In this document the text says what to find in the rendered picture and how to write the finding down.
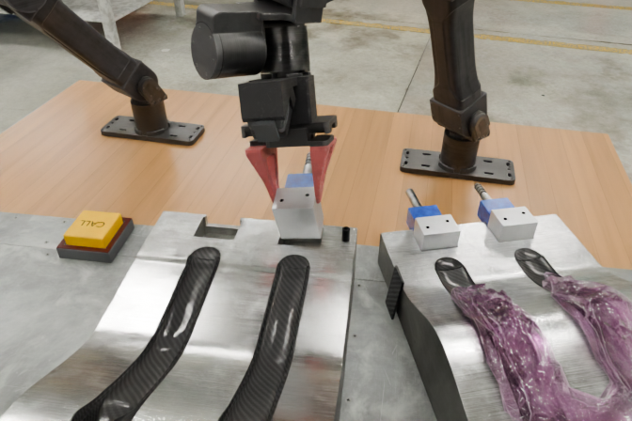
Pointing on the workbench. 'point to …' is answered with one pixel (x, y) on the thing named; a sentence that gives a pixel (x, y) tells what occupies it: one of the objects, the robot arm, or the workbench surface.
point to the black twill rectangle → (394, 292)
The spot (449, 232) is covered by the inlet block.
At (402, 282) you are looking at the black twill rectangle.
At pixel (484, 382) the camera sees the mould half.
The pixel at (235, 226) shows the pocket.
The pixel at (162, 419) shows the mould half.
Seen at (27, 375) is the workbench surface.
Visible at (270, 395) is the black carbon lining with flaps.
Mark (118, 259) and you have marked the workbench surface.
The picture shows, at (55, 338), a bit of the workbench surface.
